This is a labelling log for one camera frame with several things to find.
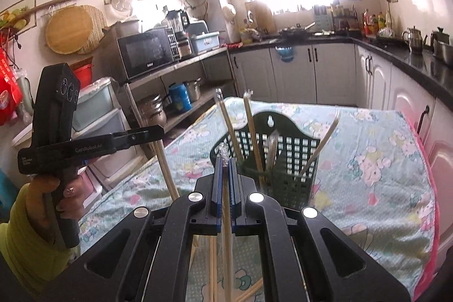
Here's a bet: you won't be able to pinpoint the wooden cutting board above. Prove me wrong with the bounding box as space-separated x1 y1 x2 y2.
245 1 276 35

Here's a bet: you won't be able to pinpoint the chopstick pair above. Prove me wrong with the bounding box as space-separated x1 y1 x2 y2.
153 143 217 302
217 143 236 302

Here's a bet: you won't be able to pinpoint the stacked steel pots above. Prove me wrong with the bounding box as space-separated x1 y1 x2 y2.
136 95 167 127

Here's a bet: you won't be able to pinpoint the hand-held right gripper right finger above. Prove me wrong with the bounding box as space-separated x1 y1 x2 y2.
228 158 407 302

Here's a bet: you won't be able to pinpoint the small steel pot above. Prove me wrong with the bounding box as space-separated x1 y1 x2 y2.
186 78 202 102

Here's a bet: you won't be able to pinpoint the brown box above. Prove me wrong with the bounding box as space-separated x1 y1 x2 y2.
102 19 140 39

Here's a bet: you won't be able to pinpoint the person's left hand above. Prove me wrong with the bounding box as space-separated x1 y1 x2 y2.
25 176 89 234

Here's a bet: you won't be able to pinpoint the round bamboo tray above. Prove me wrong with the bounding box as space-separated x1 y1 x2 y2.
45 7 93 53

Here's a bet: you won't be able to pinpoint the person's left forearm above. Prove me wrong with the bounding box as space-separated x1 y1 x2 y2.
0 183 76 295

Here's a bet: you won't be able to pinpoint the round woven mat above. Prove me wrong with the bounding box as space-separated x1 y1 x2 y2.
78 5 107 55

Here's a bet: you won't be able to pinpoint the metal shelf rack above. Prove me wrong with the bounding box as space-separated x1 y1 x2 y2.
124 47 234 161

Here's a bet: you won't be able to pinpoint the cartoon printed tablecloth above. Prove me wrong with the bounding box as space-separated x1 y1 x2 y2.
76 97 437 302

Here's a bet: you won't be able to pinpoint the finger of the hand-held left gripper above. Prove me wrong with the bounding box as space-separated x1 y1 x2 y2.
112 125 165 151

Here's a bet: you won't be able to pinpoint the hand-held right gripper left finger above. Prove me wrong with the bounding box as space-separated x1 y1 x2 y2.
69 158 224 302

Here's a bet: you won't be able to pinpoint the black microwave oven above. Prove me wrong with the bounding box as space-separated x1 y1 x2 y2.
117 27 174 80

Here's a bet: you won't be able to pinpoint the black wok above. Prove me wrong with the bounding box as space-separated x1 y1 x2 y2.
278 22 315 38

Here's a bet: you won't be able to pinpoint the steel kettle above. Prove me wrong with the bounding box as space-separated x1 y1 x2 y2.
402 26 428 53

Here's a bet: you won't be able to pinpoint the blender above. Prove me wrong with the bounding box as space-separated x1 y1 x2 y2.
166 9 192 57

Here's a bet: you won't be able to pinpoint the blue canister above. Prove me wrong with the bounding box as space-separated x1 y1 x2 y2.
169 83 192 112

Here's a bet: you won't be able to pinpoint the spice rack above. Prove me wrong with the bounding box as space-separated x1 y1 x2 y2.
331 5 358 30

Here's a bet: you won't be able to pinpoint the group of condiment bottles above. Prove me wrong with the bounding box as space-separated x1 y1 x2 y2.
363 8 393 35

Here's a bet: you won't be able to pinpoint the red plastic bag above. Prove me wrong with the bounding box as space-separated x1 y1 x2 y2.
0 47 23 126

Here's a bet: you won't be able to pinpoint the blue hanging bin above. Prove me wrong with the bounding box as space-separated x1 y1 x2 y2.
274 45 295 64

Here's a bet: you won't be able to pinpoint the red plastic basin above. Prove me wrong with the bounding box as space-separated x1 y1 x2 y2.
71 62 94 85

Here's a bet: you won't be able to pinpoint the group of chopsticks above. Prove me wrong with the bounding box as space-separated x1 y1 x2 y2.
212 88 342 182

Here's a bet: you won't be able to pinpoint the pastel plastic drawer unit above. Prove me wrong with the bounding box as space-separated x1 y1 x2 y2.
12 77 142 189

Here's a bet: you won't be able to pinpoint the grey-blue dish bin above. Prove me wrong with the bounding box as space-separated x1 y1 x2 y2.
187 31 221 53

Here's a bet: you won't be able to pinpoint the green plastic utensil holder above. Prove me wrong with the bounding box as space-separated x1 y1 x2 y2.
210 111 321 212

